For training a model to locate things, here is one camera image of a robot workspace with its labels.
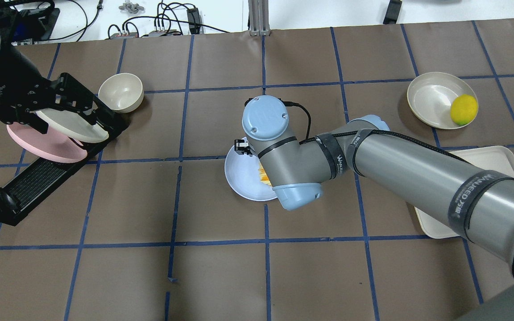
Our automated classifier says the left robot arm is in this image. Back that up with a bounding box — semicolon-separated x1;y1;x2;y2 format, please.
0;17;106;134

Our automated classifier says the yellow lemon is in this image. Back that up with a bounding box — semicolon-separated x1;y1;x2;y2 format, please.
449;94;479;126

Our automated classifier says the orange striped bread roll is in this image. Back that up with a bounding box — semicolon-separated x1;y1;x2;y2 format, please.
258;163;273;187

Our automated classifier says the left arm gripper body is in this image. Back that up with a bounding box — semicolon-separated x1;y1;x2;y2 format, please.
0;73;97;134

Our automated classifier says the white rectangular tray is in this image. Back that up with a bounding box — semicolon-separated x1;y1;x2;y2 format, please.
415;146;514;239

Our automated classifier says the white shallow bowl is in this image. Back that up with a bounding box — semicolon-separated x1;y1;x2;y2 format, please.
406;72;479;130

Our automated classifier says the black dish rack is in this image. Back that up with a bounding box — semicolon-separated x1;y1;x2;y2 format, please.
0;97;129;226

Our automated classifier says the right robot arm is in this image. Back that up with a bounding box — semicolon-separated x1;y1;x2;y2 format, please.
241;95;514;321

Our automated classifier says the black power adapter top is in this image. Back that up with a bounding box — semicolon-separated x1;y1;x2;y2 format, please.
187;8;202;34

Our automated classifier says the aluminium frame post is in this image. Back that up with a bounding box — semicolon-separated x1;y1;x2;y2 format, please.
248;0;271;37

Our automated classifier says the cream deep bowl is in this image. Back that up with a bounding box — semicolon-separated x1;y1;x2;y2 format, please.
98;73;144;114

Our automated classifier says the pink plate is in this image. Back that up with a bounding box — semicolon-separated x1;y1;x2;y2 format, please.
6;123;88;163

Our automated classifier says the light blue plate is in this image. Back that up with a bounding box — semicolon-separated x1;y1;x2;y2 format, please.
224;146;277;202

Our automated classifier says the cream plate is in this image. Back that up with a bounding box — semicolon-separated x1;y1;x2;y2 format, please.
35;108;109;144

